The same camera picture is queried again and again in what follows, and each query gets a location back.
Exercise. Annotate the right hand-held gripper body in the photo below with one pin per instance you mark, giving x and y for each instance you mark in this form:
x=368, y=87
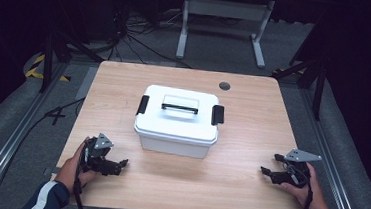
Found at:
x=299, y=167

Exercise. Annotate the person's right hand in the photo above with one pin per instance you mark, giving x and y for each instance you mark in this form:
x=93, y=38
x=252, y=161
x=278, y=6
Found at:
x=315, y=195

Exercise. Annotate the yellow black floor tape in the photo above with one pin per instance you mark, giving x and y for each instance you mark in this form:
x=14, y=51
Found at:
x=35, y=69

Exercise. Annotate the black metal stand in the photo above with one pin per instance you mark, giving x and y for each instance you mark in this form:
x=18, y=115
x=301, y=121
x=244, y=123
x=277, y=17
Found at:
x=318, y=91
x=48, y=63

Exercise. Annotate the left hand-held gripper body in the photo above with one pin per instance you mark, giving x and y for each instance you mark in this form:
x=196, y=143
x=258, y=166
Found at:
x=98, y=149

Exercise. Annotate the aluminium floor rail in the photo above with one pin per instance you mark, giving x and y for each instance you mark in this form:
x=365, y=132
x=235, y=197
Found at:
x=333, y=156
x=13, y=137

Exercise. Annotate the white plastic storage box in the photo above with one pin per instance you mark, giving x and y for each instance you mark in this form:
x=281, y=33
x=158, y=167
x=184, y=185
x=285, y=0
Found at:
x=170, y=147

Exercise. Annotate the person's left hand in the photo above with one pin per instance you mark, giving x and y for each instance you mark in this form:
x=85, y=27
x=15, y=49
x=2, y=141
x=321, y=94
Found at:
x=69, y=170

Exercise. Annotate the white metal desk frame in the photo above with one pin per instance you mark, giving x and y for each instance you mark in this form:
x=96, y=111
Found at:
x=227, y=9

